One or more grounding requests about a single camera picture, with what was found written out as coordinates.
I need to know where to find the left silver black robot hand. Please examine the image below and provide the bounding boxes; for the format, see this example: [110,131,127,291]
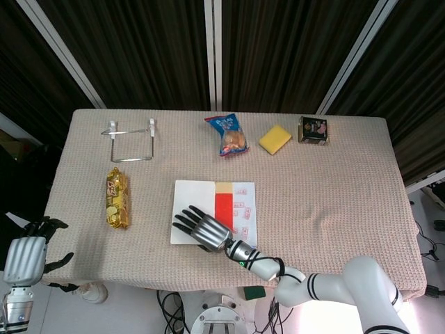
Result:
[3,216,74,286]

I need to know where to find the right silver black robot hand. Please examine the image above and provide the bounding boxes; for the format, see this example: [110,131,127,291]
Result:
[172,205,233,252]

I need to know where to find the red and tan bookmark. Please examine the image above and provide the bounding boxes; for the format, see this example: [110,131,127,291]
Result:
[214,182,234,232]

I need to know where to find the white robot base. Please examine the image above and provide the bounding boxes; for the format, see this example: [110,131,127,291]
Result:
[180,288,258,334]

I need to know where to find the open white notebook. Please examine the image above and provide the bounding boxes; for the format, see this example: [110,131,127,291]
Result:
[170,180,260,247]

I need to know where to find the person in dark clothes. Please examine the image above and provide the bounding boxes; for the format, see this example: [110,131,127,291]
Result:
[0,137,53,232]

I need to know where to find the green pad under table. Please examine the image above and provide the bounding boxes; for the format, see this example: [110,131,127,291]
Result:
[243,285,267,301]

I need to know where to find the white shoe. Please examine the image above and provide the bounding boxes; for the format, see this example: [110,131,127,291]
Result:
[72,281,109,305]

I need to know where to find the gold foil snack packet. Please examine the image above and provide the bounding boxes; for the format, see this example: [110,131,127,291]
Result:
[105,166,131,230]

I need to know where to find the blue snack bag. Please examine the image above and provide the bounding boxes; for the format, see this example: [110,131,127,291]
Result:
[204,113,250,157]

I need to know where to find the yellow sponge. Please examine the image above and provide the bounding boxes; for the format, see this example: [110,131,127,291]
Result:
[258,124,292,155]

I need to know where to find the beige woven tablecloth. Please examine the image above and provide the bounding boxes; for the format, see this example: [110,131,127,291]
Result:
[41,109,428,300]

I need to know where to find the black food tin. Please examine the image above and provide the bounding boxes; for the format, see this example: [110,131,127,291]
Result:
[298,116,330,146]

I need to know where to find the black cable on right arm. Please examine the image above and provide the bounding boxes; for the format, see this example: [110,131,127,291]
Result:
[227,243,291,281]

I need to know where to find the black floor cable bundle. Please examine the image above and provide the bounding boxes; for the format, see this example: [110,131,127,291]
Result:
[156,287,298,334]

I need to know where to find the metal wire stand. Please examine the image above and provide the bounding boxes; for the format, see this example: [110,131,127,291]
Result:
[101,118,156,164]

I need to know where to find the white partition frame post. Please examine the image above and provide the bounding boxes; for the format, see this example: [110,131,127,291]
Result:
[15,0,106,109]
[203,0,223,112]
[315,0,399,116]

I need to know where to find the black cables by stand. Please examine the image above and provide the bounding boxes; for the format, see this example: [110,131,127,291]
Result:
[410,194,445,262]

